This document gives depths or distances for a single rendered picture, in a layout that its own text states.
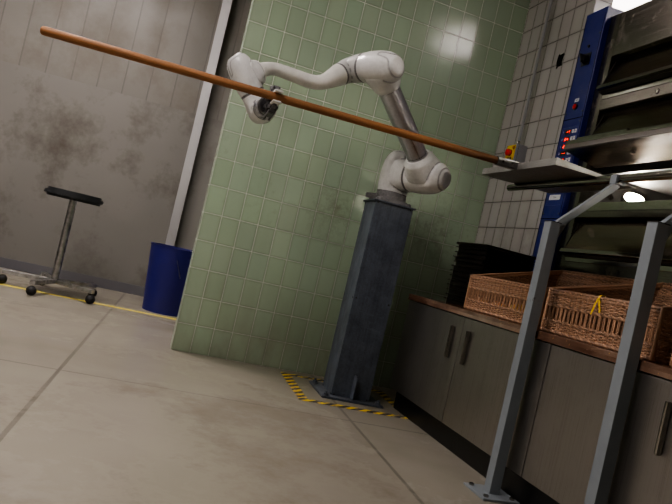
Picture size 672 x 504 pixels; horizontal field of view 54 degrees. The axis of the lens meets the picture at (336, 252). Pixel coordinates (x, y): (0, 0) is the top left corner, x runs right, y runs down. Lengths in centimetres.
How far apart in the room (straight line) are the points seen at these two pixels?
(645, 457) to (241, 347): 230
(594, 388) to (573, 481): 28
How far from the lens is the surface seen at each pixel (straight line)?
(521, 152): 378
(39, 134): 586
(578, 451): 213
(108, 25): 598
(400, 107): 303
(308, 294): 368
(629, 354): 194
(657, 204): 290
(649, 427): 194
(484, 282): 285
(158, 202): 572
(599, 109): 339
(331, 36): 382
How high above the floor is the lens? 65
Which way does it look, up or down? 1 degrees up
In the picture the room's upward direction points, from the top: 13 degrees clockwise
